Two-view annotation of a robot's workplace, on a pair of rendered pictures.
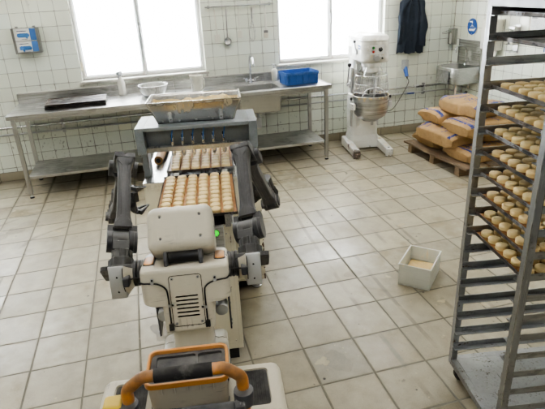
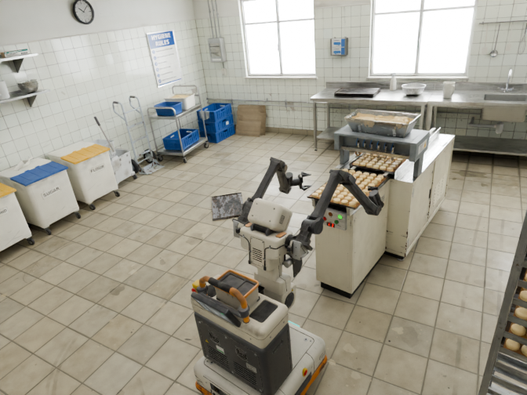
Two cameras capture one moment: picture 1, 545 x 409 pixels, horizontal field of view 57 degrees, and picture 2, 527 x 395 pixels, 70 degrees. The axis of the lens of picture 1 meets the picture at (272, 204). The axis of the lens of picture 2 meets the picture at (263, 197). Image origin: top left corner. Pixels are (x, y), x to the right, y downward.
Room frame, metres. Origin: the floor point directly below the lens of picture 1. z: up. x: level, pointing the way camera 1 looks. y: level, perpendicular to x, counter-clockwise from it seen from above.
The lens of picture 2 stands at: (0.15, -1.03, 2.26)
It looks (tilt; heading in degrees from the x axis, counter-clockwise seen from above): 27 degrees down; 46
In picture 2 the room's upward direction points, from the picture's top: 6 degrees counter-clockwise
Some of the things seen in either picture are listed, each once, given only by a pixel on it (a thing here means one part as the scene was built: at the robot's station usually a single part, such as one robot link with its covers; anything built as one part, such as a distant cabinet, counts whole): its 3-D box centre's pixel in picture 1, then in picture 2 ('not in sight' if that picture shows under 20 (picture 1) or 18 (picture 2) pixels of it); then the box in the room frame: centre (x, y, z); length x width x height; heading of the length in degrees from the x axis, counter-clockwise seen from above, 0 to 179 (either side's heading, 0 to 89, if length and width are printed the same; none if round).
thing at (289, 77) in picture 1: (298, 76); not in sight; (5.96, -0.38, 0.95); 0.40 x 0.30 x 0.14; 107
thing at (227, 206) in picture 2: not in sight; (227, 205); (2.76, 2.32, 0.01); 0.60 x 0.40 x 0.03; 51
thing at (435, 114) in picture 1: (453, 113); not in sight; (5.74, -2.17, 0.47); 0.72 x 0.42 x 0.17; 104
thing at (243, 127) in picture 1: (199, 144); (379, 150); (3.06, 0.44, 1.01); 0.72 x 0.33 x 0.34; 95
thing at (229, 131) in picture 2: not in sight; (217, 132); (4.58, 4.60, 0.10); 0.60 x 0.40 x 0.20; 12
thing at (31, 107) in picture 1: (179, 118); (429, 114); (5.62, 1.00, 0.61); 3.40 x 0.70 x 1.22; 104
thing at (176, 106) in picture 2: not in sight; (169, 108); (3.46, 4.35, 0.87); 0.40 x 0.30 x 0.16; 107
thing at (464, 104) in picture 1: (471, 105); not in sight; (5.44, -2.24, 0.62); 0.72 x 0.42 x 0.17; 20
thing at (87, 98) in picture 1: (76, 99); (357, 90); (5.35, 2.01, 0.93); 0.60 x 0.40 x 0.01; 105
